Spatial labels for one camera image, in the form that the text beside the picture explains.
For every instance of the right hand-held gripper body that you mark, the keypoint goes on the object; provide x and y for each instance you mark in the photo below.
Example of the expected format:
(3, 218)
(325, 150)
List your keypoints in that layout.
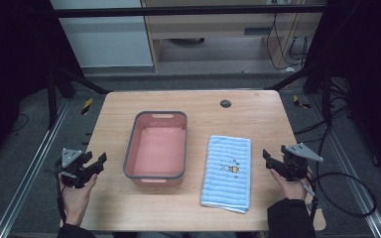
(296, 163)

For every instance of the light wooden desk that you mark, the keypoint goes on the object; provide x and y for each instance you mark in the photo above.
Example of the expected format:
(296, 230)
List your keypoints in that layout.
(211, 24)

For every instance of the dark round table grommet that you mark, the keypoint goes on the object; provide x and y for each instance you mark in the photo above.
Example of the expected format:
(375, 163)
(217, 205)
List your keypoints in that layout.
(225, 103)

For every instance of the person's right hand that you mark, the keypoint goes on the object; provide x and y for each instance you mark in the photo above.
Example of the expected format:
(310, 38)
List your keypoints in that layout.
(292, 190)

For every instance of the person's left hand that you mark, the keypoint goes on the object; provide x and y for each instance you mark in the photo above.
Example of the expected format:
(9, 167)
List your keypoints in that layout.
(76, 201)

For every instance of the aluminium floor rail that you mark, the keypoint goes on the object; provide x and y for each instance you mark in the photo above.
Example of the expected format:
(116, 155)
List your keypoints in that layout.
(29, 172)
(354, 185)

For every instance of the pink plastic basket grey rim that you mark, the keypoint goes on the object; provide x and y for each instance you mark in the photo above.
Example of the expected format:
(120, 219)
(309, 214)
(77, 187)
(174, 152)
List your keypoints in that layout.
(160, 148)

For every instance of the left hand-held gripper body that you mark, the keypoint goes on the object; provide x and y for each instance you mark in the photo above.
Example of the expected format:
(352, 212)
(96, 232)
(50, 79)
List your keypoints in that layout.
(71, 165)

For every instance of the black curtain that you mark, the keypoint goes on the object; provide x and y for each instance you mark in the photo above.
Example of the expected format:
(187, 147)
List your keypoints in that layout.
(13, 66)
(370, 82)

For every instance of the black metal stand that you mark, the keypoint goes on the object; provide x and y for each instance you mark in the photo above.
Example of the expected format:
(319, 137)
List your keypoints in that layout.
(51, 99)
(325, 95)

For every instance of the blue striped towel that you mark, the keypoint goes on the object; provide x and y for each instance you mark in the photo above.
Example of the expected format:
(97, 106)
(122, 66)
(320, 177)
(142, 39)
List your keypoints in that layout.
(226, 172)

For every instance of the black horizontal frame bar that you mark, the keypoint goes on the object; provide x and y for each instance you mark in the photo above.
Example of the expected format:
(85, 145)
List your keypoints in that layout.
(178, 11)

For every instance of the white cabinet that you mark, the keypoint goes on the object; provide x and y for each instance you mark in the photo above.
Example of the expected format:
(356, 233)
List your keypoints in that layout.
(105, 43)

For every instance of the yellow black tape strip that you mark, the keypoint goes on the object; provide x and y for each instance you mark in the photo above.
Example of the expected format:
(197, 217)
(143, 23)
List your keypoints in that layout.
(87, 106)
(300, 103)

